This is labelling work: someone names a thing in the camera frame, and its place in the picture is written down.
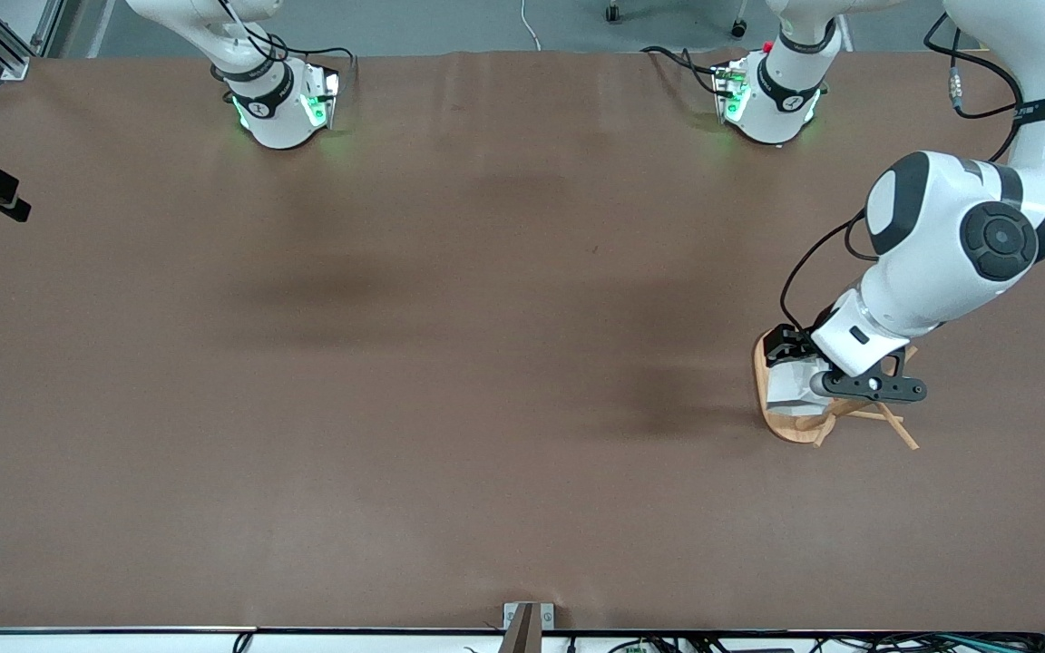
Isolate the wooden cup rack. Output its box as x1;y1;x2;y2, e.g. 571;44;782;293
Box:
752;326;921;452

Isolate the tangled black cable bundle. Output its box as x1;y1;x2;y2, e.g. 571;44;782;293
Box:
604;628;1045;653

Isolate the black base cable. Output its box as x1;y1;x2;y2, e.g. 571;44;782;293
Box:
212;0;356;92
640;45;725;93

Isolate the grey metal bracket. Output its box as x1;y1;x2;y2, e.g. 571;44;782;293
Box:
502;601;556;653

